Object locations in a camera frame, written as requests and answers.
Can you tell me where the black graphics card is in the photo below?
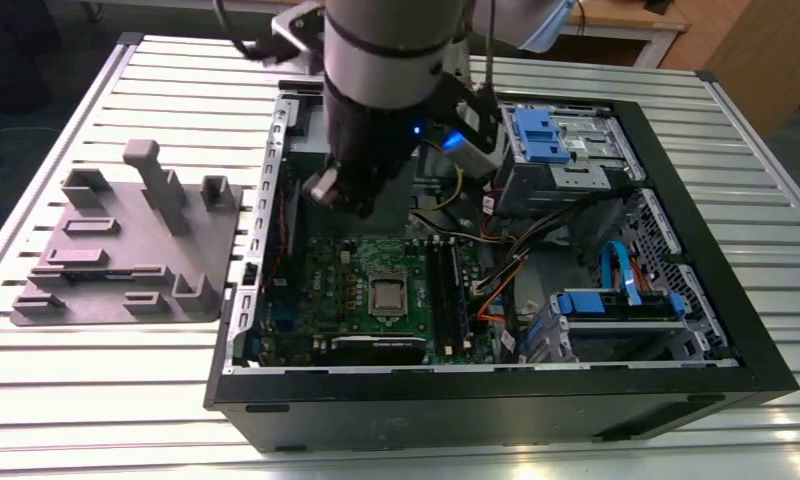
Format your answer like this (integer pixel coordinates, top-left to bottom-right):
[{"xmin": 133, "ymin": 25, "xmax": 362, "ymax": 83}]
[{"xmin": 310, "ymin": 333, "xmax": 430, "ymax": 367}]

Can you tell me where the silver drive cage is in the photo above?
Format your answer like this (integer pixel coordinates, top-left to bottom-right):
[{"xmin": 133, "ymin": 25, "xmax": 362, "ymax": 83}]
[
  {"xmin": 519, "ymin": 287, "xmax": 739, "ymax": 369},
  {"xmin": 492, "ymin": 105, "xmax": 646, "ymax": 217}
]

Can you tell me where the dark office chair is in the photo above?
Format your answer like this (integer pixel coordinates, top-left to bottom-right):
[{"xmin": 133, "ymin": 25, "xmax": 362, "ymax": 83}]
[{"xmin": 0, "ymin": 0, "xmax": 65, "ymax": 119}]

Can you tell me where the grey power supply unit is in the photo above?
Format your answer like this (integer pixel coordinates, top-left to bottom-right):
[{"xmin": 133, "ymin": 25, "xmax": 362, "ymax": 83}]
[{"xmin": 285, "ymin": 104, "xmax": 420, "ymax": 236}]

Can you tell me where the blue RAM stick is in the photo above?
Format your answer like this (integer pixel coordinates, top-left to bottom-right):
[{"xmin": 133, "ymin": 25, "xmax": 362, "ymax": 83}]
[{"xmin": 63, "ymin": 271, "xmax": 140, "ymax": 283}]

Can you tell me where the wooden desk white frame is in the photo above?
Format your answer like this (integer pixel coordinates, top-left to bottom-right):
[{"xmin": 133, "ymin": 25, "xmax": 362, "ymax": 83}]
[{"xmin": 470, "ymin": 0, "xmax": 692, "ymax": 69}]

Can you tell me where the green motherboard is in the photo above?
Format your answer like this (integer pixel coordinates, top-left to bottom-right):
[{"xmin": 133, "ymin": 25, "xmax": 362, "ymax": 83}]
[{"xmin": 257, "ymin": 233, "xmax": 503, "ymax": 367}]

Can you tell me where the blue board connector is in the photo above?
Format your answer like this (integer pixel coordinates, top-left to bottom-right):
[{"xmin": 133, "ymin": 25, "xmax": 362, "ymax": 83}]
[{"xmin": 271, "ymin": 305, "xmax": 300, "ymax": 335}]

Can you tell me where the yellow wire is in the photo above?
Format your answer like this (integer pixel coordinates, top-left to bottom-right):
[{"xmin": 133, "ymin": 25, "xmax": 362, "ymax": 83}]
[{"xmin": 412, "ymin": 139, "xmax": 467, "ymax": 215}]

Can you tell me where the black cable bundle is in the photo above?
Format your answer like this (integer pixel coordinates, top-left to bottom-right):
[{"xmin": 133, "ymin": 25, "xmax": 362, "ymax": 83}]
[{"xmin": 472, "ymin": 189, "xmax": 642, "ymax": 296}]

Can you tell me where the grey parts rack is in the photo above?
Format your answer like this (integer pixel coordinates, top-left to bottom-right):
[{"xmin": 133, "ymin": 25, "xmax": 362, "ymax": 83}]
[{"xmin": 9, "ymin": 139, "xmax": 245, "ymax": 327}]

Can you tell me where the blue flat wire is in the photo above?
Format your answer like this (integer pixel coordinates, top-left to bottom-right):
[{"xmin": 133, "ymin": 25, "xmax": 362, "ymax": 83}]
[{"xmin": 600, "ymin": 239, "xmax": 643, "ymax": 307}]

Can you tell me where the small grey camera box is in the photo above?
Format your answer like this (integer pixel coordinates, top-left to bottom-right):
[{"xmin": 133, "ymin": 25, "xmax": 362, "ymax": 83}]
[{"xmin": 303, "ymin": 167, "xmax": 343, "ymax": 207}]

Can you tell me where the blue disk carrier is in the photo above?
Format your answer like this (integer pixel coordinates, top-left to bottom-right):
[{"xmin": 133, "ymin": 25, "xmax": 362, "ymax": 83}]
[
  {"xmin": 550, "ymin": 289, "xmax": 692, "ymax": 322},
  {"xmin": 514, "ymin": 107, "xmax": 574, "ymax": 165}
]

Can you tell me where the silver square CPU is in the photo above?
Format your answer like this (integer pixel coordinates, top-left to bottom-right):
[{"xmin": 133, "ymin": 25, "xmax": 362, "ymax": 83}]
[{"xmin": 372, "ymin": 279, "xmax": 408, "ymax": 309}]

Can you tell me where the metal socket cover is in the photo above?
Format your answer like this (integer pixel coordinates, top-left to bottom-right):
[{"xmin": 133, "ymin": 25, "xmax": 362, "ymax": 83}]
[{"xmin": 366, "ymin": 269, "xmax": 418, "ymax": 320}]

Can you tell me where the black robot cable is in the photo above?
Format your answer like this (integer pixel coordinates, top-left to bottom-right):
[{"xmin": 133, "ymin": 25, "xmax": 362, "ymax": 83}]
[{"xmin": 470, "ymin": 0, "xmax": 503, "ymax": 132}]

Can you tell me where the black RAM slot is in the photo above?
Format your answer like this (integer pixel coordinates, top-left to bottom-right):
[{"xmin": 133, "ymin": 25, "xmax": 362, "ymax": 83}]
[
  {"xmin": 444, "ymin": 237, "xmax": 474, "ymax": 351},
  {"xmin": 427, "ymin": 237, "xmax": 455, "ymax": 354}
]

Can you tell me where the black PC case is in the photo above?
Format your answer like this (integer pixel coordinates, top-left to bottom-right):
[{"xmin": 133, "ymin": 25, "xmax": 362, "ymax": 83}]
[{"xmin": 203, "ymin": 78, "xmax": 800, "ymax": 454}]

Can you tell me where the white black-faced camera box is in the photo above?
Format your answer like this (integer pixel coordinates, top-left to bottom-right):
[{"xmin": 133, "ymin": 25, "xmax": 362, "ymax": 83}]
[{"xmin": 438, "ymin": 99, "xmax": 506, "ymax": 177}]

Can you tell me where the orange wire bundle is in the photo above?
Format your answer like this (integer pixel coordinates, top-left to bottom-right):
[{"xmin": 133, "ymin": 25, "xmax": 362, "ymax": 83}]
[{"xmin": 472, "ymin": 284, "xmax": 512, "ymax": 329}]

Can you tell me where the wooden cabinet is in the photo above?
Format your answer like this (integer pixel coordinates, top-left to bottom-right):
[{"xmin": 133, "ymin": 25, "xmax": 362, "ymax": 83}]
[{"xmin": 659, "ymin": 0, "xmax": 800, "ymax": 144}]

